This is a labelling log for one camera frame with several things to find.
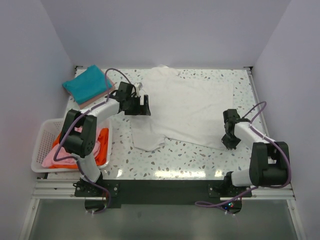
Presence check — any crumpled orange t shirt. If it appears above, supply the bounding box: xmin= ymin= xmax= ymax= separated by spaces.
xmin=41 ymin=128 xmax=109 ymax=169

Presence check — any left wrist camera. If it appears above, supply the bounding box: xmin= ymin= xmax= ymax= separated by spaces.
xmin=133 ymin=82 xmax=143 ymax=97

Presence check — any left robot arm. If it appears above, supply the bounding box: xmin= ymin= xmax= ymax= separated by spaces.
xmin=53 ymin=81 xmax=151 ymax=196

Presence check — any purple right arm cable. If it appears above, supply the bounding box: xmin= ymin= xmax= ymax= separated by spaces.
xmin=194 ymin=101 xmax=292 ymax=209

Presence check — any folded pink t shirt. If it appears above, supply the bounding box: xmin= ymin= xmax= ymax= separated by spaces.
xmin=79 ymin=77 xmax=116 ymax=110

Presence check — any folded teal t shirt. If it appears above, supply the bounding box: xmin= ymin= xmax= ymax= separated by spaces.
xmin=62 ymin=65 xmax=113 ymax=105

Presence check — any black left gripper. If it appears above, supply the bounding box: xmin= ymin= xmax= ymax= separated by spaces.
xmin=124 ymin=94 xmax=150 ymax=116

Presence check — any crumpled pink t shirt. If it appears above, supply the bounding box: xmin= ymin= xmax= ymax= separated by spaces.
xmin=41 ymin=126 xmax=101 ymax=168

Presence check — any aluminium frame rail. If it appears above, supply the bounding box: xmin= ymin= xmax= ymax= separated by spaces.
xmin=24 ymin=66 xmax=297 ymax=240

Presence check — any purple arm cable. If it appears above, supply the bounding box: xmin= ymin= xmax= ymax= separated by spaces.
xmin=53 ymin=68 xmax=132 ymax=215
xmin=194 ymin=101 xmax=292 ymax=209

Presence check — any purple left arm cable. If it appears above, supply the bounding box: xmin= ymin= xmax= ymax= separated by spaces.
xmin=53 ymin=68 xmax=132 ymax=215

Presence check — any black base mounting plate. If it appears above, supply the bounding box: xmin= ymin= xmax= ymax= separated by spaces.
xmin=73 ymin=179 xmax=252 ymax=213

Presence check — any white t shirt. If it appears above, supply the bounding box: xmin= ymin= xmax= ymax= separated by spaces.
xmin=130 ymin=65 xmax=234 ymax=152

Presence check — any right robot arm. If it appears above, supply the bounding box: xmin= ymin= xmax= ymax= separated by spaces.
xmin=221 ymin=109 xmax=292 ymax=197

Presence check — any white plastic basket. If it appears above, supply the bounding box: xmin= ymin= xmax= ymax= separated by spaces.
xmin=31 ymin=118 xmax=113 ymax=173

